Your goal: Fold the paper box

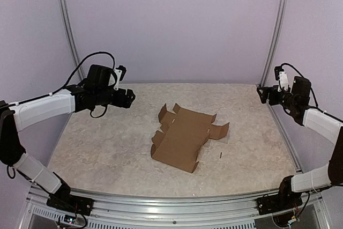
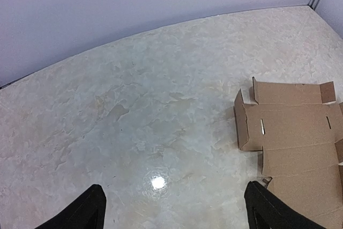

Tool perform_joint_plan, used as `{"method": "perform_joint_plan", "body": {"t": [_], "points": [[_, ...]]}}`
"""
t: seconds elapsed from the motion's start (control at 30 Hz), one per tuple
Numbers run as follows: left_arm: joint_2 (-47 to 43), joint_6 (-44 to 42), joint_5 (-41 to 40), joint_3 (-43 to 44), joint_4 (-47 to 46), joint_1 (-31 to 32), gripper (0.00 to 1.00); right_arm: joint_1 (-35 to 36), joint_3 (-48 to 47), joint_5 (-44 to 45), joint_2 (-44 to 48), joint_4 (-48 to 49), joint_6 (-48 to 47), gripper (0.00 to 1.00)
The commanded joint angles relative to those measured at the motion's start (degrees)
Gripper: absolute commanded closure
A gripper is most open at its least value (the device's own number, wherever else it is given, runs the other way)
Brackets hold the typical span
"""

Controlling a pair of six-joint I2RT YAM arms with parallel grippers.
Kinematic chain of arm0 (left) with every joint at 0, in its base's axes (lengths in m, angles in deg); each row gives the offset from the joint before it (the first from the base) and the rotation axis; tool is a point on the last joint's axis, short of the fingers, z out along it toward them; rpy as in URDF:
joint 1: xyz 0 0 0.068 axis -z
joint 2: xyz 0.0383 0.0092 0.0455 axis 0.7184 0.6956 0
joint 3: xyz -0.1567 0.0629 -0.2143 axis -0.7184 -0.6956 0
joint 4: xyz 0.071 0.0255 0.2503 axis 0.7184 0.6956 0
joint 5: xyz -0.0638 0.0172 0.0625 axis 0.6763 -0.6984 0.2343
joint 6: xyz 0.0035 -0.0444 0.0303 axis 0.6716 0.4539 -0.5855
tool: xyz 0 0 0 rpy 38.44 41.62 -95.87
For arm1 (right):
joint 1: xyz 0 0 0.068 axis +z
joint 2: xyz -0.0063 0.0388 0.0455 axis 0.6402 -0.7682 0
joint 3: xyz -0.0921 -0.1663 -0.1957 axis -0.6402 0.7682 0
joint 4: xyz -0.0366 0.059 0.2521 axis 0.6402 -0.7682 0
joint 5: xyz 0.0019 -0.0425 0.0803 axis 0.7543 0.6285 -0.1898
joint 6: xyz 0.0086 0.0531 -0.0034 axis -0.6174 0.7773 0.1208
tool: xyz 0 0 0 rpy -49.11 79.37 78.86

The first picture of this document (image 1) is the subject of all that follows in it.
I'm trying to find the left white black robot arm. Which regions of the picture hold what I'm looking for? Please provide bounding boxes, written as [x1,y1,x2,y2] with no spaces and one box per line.
[1,64,136,210]

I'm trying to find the left aluminium frame post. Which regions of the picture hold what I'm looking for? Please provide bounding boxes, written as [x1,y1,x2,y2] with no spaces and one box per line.
[58,0,81,67]

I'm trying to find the right aluminium frame post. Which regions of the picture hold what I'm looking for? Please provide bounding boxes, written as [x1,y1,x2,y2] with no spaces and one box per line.
[258,0,287,86]

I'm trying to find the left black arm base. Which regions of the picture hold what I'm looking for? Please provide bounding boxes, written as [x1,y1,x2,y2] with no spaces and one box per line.
[46,194,94,216]

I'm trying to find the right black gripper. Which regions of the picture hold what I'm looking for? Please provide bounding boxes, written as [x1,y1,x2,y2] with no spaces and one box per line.
[257,85,298,110]

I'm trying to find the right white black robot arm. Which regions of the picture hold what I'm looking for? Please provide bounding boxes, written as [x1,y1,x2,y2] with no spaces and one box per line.
[257,71,342,210]

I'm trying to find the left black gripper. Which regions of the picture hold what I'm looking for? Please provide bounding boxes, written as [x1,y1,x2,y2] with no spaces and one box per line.
[95,87,136,108]

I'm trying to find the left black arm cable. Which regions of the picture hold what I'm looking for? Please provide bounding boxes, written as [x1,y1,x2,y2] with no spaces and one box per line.
[16,51,116,119]

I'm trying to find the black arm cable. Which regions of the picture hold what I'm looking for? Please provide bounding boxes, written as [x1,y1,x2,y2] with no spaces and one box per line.
[16,51,116,119]
[280,63,322,112]

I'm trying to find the aluminium frame post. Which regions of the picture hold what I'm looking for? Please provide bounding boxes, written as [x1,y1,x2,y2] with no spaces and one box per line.
[58,0,81,67]
[258,0,287,86]

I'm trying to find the brown cardboard paper box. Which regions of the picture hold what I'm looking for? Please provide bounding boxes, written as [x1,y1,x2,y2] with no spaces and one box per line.
[151,104,229,173]

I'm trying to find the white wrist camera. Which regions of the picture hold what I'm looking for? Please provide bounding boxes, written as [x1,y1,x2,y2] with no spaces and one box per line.
[108,65,126,91]
[274,66,290,92]

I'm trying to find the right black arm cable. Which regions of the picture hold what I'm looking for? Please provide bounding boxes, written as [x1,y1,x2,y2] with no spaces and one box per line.
[280,63,322,112]

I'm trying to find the front aluminium frame rail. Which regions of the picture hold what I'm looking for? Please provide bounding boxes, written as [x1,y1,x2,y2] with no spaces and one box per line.
[15,186,333,228]

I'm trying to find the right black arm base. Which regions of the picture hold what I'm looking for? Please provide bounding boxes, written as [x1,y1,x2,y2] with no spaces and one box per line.
[256,193,303,216]

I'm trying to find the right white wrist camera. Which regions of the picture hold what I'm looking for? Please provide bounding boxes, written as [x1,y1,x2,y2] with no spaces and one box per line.
[274,66,290,92]

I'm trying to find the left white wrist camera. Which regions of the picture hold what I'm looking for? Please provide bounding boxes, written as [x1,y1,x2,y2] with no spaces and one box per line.
[108,65,126,91]

